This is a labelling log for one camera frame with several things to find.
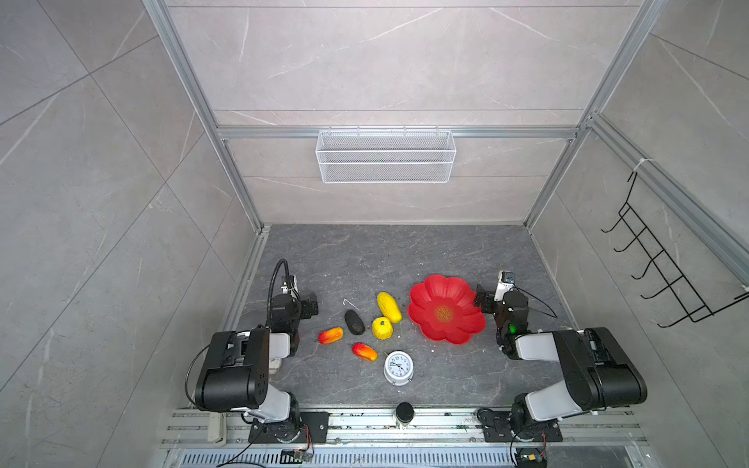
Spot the red-yellow fake mango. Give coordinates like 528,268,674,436
318,327,344,345
352,342,378,362

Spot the dark black fake fruit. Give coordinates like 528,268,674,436
344,309,366,335

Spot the round yellow fake fruit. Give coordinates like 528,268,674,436
372,317,394,340

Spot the long yellow fake fruit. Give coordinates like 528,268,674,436
376,292,403,324

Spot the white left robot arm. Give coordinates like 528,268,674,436
185,292,330,445

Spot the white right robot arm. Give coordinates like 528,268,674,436
474,286,648,442

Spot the red flower-shaped fruit bowl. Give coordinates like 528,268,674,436
408,275,487,345

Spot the white alarm clock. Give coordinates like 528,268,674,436
383,351,415,386

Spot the black cylindrical knob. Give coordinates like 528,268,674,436
395,402,415,427

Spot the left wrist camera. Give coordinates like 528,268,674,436
281,275,298,294

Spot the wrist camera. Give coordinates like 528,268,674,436
495,270,516,302
281,275,298,294

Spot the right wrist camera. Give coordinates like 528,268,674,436
495,270,516,302

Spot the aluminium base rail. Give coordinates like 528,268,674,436
148,407,659,467

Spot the black wire hook rack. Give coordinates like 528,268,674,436
600,171,748,330

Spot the white wire mesh basket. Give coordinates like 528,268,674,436
315,130,458,184

